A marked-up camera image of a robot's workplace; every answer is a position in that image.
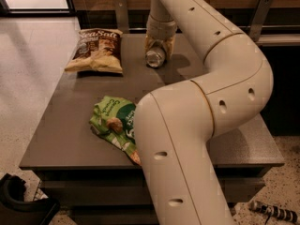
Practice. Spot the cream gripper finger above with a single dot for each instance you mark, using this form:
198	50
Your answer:
168	45
151	47

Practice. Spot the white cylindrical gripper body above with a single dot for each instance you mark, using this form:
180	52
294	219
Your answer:
160	29

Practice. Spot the silver 7up soda can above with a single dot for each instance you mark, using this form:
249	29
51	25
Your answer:
157	63

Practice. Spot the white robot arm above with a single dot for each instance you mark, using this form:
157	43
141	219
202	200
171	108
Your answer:
173	123

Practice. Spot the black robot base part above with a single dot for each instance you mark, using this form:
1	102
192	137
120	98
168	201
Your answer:
14	210

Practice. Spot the sea salt chip bag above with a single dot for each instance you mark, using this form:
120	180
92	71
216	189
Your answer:
98	50

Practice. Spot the green dang chip bag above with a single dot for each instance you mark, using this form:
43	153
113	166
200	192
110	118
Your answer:
112	120

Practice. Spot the grey drawer cabinet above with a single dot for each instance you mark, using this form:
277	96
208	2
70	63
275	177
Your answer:
98	181

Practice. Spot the left metal wall bracket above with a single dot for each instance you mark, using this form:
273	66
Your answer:
121	13

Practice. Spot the metal wall bracket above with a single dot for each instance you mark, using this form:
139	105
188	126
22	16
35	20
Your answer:
121	13
258	19

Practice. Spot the right metal wall bracket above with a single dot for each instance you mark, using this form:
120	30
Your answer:
258	19

